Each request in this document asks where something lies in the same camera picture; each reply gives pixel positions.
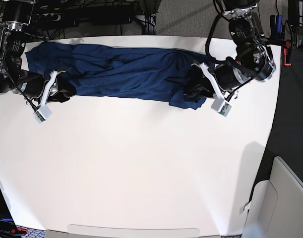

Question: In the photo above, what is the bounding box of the black box with red label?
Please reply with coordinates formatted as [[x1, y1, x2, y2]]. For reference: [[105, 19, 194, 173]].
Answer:
[[0, 189, 16, 238]]

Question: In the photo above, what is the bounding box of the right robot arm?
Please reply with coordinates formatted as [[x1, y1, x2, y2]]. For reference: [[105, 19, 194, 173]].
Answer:
[[0, 0, 76, 111]]

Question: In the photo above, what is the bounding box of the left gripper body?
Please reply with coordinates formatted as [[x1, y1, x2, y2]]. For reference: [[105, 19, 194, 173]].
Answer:
[[190, 61, 241, 102]]

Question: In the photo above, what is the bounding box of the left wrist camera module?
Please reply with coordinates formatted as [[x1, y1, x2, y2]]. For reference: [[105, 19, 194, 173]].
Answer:
[[211, 99, 232, 117]]

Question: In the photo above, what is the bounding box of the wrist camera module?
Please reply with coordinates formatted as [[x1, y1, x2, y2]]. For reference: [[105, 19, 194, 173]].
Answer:
[[33, 105, 52, 124], [211, 99, 232, 117]]

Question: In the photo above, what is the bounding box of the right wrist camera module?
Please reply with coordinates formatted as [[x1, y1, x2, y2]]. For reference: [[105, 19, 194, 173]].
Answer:
[[33, 105, 52, 124]]

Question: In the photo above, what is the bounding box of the blue long-sleeve shirt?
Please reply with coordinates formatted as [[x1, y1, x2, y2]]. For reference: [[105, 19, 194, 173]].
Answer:
[[26, 42, 209, 110]]

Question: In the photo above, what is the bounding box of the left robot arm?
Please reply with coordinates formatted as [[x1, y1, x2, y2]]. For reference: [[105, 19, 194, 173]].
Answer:
[[183, 0, 276, 103]]

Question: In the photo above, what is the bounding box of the white plastic bin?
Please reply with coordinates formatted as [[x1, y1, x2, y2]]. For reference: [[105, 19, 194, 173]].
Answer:
[[242, 157, 303, 238]]

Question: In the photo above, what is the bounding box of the red clamp on table edge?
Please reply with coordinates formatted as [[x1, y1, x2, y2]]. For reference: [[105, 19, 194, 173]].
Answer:
[[284, 40, 293, 66]]

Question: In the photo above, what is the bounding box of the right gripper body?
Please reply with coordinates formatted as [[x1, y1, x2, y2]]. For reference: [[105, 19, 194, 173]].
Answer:
[[19, 69, 66, 112]]

